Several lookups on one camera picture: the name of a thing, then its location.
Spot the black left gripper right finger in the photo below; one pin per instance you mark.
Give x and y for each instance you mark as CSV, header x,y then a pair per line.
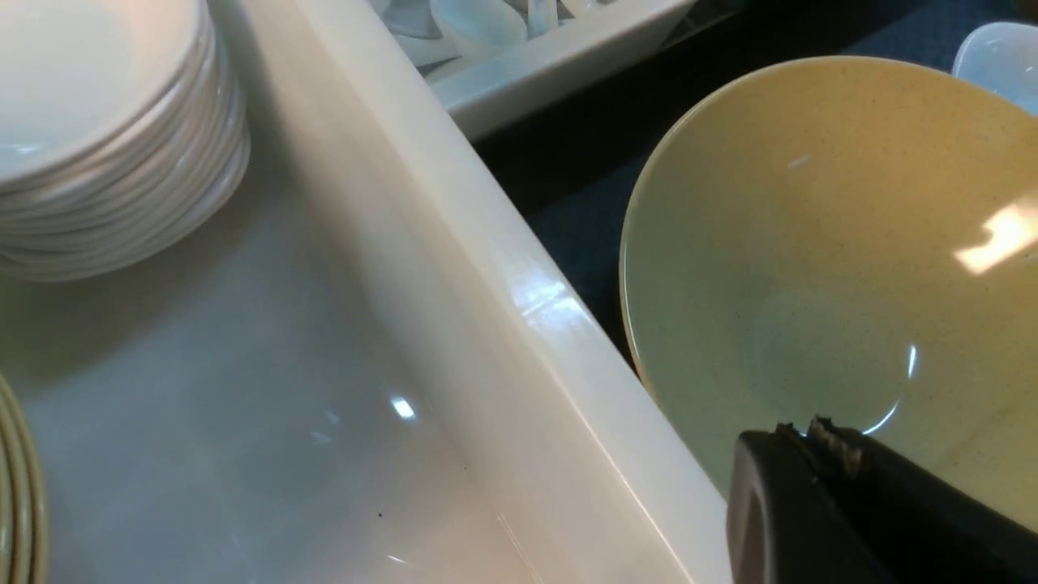
x,y
920,528

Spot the stack of white dishes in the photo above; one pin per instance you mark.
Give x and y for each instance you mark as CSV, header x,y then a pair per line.
x,y
124,129

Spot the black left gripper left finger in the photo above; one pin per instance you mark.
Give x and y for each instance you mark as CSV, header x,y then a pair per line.
x,y
784,525

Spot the small white square dish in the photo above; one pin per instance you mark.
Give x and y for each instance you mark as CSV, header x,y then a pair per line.
x,y
1001,57

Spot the black plastic serving tray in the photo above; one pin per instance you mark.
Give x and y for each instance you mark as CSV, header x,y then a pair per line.
x,y
570,169

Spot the white plastic spoon bin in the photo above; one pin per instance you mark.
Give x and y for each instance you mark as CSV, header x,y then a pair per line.
x,y
483,97

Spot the large white plastic tub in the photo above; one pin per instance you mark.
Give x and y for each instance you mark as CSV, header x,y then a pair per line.
x,y
363,369

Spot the yellow noodle bowl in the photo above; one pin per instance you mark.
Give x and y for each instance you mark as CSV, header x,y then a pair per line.
x,y
851,238

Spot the pile of white spoons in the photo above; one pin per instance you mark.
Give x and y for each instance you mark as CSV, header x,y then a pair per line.
x,y
436,32

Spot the stack of yellow bowls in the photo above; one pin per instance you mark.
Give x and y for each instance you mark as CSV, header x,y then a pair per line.
x,y
25,544

